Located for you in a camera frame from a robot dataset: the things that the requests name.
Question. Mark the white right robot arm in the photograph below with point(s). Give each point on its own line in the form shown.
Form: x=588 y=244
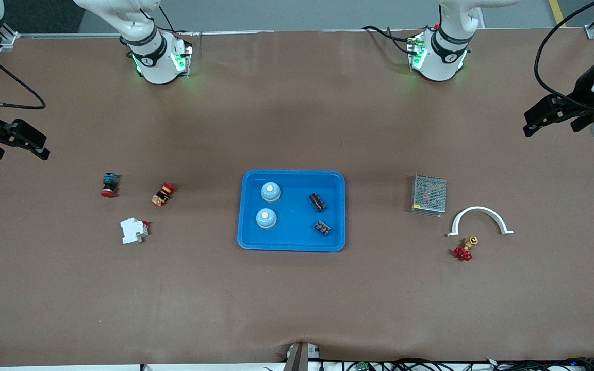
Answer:
x=155 y=62

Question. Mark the white arched pipe clamp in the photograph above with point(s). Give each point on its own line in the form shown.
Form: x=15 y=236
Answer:
x=477 y=208

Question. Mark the brown table mat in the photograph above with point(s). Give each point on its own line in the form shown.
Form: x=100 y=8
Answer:
x=297 y=129

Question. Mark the blue plastic tray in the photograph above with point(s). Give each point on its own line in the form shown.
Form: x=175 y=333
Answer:
x=297 y=234

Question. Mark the metal mesh power supply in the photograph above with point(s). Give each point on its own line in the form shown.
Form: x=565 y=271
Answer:
x=429 y=195

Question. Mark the brass valve red handwheel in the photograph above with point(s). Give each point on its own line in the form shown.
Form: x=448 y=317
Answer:
x=463 y=253

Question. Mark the white circuit breaker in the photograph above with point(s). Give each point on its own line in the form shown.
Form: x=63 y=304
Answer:
x=132 y=231

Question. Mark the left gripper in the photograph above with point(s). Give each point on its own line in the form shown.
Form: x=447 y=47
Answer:
x=583 y=94

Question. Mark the dark brown cylindrical capacitor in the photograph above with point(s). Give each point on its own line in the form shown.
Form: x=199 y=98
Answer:
x=322 y=228
x=317 y=202

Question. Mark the red mushroom push button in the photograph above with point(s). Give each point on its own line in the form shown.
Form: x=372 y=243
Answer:
x=110 y=181

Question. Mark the orange red selector switch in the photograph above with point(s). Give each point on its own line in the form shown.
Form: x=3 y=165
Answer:
x=162 y=196

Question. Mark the blue desk bell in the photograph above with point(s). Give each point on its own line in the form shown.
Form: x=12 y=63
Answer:
x=266 y=218
x=270 y=192

